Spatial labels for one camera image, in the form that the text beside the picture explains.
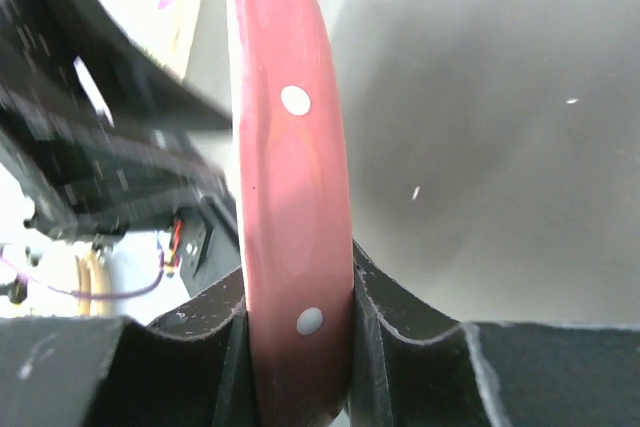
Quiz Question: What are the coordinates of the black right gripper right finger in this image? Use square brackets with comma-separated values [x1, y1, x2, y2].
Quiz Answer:
[348, 248, 639, 426]

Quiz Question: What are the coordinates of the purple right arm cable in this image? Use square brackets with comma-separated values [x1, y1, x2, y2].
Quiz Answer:
[0, 241, 166, 301]

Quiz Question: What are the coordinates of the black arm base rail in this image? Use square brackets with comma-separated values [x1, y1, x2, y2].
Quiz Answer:
[1, 0, 240, 294]

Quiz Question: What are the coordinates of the pink polka dot plate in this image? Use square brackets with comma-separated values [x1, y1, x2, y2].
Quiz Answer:
[226, 0, 354, 426]

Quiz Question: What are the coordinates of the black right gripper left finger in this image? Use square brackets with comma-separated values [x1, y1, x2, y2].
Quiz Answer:
[1, 269, 259, 427]

